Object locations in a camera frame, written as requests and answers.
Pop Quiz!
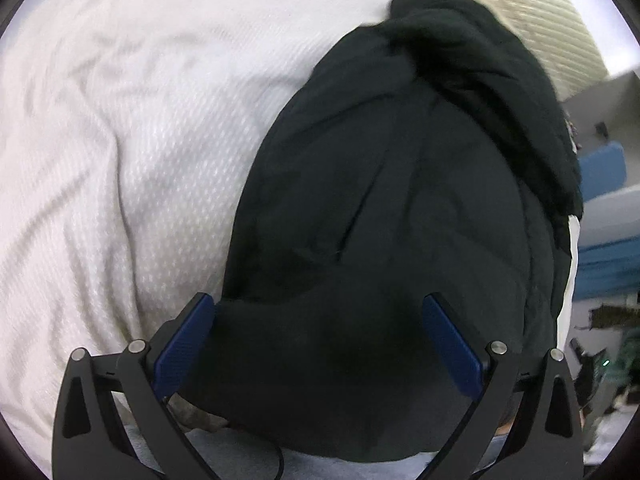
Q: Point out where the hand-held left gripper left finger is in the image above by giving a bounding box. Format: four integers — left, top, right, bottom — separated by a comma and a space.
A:
51, 292, 217, 480

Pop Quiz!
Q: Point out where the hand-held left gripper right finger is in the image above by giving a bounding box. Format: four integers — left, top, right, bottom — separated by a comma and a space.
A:
422, 294, 586, 480

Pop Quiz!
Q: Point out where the black puffer jacket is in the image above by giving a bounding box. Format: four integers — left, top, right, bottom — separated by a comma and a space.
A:
220, 0, 586, 462

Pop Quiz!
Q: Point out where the black device stand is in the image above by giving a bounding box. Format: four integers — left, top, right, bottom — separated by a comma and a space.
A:
569, 337, 613, 413

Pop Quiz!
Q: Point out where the person's grey clothing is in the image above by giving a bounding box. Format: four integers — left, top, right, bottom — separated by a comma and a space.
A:
120, 422, 506, 480

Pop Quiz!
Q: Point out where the bed with light grey bedding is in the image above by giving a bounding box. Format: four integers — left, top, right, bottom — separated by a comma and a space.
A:
0, 0, 443, 467

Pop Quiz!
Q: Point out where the blue padded board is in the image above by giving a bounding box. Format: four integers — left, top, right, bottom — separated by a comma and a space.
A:
576, 141, 629, 202

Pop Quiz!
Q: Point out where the black cable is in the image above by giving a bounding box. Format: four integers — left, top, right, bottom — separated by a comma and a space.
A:
227, 421, 287, 480

